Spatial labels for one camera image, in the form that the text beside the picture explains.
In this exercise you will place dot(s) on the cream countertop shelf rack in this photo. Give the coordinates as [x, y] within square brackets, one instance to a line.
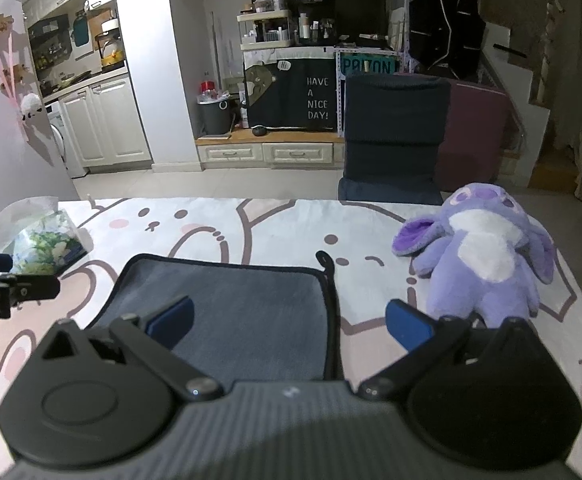
[265, 30]

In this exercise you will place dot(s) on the white washing machine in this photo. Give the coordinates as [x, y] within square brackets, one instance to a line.
[64, 143]

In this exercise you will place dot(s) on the dark floor chair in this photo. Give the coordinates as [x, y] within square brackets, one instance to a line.
[394, 126]

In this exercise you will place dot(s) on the maroon folded mat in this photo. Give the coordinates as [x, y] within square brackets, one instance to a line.
[470, 151]

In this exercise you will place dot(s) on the grey trash bin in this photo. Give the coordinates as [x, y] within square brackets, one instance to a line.
[215, 108]

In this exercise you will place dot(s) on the purple and grey towel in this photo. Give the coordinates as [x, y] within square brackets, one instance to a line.
[254, 323]

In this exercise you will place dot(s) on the black cabinet curtain with text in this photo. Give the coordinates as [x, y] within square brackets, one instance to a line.
[289, 91]

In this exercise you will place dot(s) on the white kitchen cabinet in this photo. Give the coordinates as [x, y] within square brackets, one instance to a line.
[104, 124]

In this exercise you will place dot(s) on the white drawer platform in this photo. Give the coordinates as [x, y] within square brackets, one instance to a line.
[278, 149]

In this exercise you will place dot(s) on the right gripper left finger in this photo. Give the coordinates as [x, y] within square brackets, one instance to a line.
[149, 341]

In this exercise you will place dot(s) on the green floral tissue pack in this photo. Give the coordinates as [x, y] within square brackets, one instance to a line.
[39, 237]

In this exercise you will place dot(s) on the purple plush toy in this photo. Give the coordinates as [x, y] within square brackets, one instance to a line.
[482, 255]

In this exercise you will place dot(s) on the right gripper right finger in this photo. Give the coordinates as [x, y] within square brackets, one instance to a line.
[428, 342]

